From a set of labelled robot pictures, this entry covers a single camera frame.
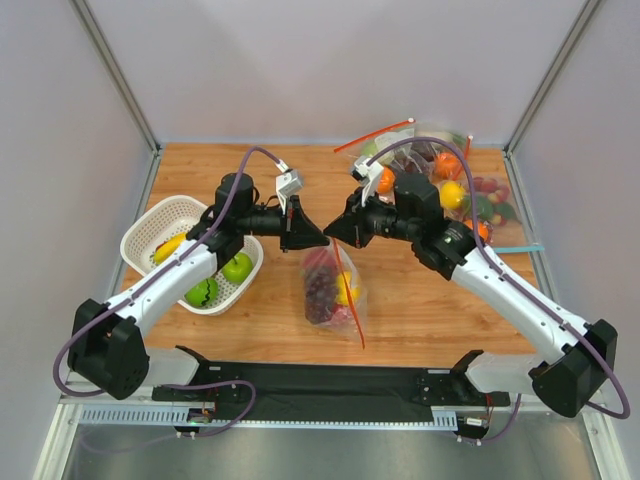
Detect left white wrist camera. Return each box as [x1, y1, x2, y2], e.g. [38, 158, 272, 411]
[275, 169, 304, 211]

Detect yellow fake banana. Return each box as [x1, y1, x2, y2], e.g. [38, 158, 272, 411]
[153, 233, 186, 266]

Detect green fake apple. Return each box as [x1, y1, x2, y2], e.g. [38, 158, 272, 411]
[221, 252, 253, 285]

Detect blue-zip clear bag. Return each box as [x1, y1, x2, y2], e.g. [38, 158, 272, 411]
[436, 176, 543, 254]

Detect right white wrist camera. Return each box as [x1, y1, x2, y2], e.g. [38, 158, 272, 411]
[350, 156, 384, 207]

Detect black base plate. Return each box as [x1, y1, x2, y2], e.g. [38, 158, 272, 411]
[182, 347, 510, 420]

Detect orange fake fruit middle bag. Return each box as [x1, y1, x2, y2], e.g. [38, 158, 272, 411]
[434, 152, 460, 179]

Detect purple grapes in held bag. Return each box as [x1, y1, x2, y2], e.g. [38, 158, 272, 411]
[304, 266, 337, 325]

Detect green fake cabbage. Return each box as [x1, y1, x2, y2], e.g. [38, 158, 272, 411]
[360, 141, 380, 158]

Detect left aluminium frame post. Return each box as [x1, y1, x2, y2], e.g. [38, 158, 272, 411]
[68, 0, 164, 156]

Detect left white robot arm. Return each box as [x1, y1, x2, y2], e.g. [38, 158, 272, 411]
[67, 169, 329, 400]

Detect green fake avocado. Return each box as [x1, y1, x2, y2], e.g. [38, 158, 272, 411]
[467, 195, 494, 221]

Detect orange fake fruit blue bag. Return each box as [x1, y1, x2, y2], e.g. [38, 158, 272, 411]
[477, 222, 491, 244]

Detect white slotted cable duct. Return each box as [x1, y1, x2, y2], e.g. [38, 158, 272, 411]
[78, 404, 458, 432]

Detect green striped fake melon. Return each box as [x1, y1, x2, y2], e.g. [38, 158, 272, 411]
[184, 277, 219, 308]

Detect orange fake fruit left bag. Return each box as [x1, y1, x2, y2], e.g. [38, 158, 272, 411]
[377, 167, 396, 195]

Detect white fake radish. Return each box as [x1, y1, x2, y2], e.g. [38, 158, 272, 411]
[416, 130, 453, 143]

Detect yellow fake pear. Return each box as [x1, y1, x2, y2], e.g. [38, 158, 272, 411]
[336, 271, 361, 306]

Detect white perforated plastic basket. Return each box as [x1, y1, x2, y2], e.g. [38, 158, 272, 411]
[120, 195, 265, 317]

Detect yellow fake apple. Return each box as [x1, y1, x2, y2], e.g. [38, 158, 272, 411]
[439, 180, 466, 210]

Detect red dragon fruit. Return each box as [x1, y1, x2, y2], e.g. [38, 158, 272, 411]
[302, 247, 355, 329]

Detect aluminium corner frame post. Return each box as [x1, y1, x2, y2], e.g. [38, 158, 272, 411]
[504, 0, 606, 156]

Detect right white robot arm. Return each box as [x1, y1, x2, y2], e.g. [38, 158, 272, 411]
[324, 174, 617, 418]

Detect dark purple fake grapes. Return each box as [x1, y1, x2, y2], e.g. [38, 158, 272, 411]
[389, 142, 437, 177]

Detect orange-zip bag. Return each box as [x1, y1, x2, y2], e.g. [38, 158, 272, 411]
[301, 239, 368, 349]
[414, 121, 474, 180]
[334, 118, 416, 168]

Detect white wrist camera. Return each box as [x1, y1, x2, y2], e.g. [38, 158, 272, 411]
[350, 156, 384, 207]
[275, 169, 304, 211]

